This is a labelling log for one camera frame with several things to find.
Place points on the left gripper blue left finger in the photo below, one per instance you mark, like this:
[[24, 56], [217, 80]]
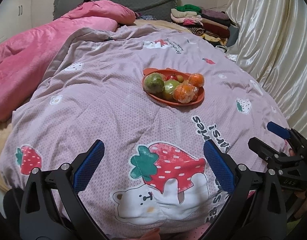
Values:
[[51, 207]]

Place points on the green fruit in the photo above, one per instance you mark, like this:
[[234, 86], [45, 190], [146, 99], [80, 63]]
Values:
[[169, 87], [154, 83]]

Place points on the red tomato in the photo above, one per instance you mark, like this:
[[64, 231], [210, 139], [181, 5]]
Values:
[[172, 77]]

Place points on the white wardrobe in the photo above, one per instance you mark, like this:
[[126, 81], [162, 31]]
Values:
[[15, 17]]

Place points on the pink blanket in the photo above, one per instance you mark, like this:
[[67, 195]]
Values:
[[25, 57]]

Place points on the orange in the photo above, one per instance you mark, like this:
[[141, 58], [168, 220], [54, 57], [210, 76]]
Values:
[[196, 79], [195, 91], [184, 93]]

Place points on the cream satin curtain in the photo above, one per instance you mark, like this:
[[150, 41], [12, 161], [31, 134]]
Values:
[[272, 48]]

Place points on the lilac strawberry print quilt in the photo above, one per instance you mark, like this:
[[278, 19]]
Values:
[[153, 173]]

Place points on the longan fruit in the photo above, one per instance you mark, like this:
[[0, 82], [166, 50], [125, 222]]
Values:
[[180, 78]]

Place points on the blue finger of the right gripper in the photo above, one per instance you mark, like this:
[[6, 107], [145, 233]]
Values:
[[297, 142], [263, 149]]

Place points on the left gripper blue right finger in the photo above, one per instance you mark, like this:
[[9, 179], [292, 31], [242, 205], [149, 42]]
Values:
[[255, 207]]

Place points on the orange bear-ear plate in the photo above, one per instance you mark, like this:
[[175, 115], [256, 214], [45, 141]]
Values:
[[165, 73]]

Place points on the stack of folded clothes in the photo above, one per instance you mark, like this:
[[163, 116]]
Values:
[[213, 26]]

